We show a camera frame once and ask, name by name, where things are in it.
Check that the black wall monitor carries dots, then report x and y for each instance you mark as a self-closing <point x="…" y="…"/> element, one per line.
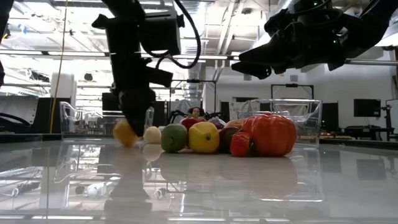
<point x="367" y="108"/>

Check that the green lime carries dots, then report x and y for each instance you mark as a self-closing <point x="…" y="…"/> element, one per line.
<point x="174" y="138"/>

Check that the red apple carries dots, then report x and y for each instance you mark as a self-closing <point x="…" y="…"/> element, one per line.
<point x="192" y="123"/>

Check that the black round ceiling fixture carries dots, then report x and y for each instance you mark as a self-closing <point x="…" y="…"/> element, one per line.
<point x="88" y="76"/>

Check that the silver ceiling air duct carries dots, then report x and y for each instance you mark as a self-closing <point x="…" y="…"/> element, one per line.
<point x="195" y="77"/>

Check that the black background screen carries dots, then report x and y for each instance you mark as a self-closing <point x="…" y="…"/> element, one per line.
<point x="109" y="101"/>

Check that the orange-yellow fruit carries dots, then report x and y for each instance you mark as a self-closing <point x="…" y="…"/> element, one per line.
<point x="121" y="133"/>

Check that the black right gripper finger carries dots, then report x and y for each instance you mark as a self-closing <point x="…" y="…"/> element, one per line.
<point x="264" y="53"/>
<point x="255" y="69"/>

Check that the dark background desk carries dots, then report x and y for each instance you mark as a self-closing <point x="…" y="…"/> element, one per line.
<point x="367" y="129"/>

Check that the person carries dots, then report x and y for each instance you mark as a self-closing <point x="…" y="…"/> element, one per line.
<point x="196" y="112"/>

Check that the small yellow round fruit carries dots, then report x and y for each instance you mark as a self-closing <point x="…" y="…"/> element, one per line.
<point x="152" y="135"/>

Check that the dark purple plum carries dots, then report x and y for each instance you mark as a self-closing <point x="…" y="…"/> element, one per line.
<point x="226" y="137"/>

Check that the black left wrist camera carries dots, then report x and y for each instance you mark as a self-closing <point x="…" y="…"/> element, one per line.
<point x="161" y="32"/>

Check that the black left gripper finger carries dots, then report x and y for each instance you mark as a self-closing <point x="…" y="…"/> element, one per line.
<point x="136" y="105"/>

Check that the yellow lemon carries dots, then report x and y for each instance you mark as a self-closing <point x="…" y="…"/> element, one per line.
<point x="203" y="137"/>

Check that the black frame stand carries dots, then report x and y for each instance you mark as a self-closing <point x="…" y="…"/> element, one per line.
<point x="292" y="85"/>

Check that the clear plastic basket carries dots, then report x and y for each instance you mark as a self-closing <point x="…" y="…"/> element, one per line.
<point x="308" y="124"/>
<point x="71" y="118"/>

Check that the gray perforated sheet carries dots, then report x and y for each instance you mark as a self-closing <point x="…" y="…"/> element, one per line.
<point x="18" y="109"/>

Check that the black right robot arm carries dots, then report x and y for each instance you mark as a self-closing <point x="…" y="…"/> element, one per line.
<point x="370" y="28"/>

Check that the large orange-red tomato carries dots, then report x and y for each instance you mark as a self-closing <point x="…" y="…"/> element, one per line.
<point x="270" y="135"/>

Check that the black tripod stand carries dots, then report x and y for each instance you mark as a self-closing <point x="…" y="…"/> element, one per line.
<point x="387" y="121"/>

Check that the white pillar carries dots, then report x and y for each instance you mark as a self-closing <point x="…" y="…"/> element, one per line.
<point x="63" y="87"/>

